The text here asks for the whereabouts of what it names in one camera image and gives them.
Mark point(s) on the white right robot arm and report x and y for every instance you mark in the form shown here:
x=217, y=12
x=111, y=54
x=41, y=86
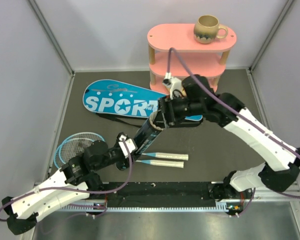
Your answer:
x=282, y=161

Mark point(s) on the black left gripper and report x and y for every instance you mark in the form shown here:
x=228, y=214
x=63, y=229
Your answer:
x=127, y=162

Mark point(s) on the blue badminton racket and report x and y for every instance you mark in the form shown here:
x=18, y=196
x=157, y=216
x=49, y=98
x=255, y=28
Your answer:
x=74, y=141
x=154, y=162

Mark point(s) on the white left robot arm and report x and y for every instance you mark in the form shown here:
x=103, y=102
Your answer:
x=76, y=180

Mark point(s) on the black shuttlecock tube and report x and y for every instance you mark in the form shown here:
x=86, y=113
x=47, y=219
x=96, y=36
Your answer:
x=144, y=137

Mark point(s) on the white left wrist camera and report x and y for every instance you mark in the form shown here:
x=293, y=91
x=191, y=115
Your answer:
x=126, y=144

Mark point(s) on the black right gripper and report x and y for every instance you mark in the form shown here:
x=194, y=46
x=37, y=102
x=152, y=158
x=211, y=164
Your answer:
x=165, y=113

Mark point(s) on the round painted beige coaster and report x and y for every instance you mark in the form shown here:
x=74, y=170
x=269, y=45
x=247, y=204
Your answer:
x=190, y=87

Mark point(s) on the blue sport racket bag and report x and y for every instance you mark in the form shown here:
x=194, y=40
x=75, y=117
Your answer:
x=120, y=99

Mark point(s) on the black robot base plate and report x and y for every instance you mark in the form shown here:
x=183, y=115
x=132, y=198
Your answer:
x=164, y=195

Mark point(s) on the beige ceramic mug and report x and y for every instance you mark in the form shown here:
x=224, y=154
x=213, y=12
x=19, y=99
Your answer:
x=208, y=28

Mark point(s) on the pink three-tier shelf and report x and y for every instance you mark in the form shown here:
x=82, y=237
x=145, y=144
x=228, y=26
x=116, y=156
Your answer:
x=208, y=60

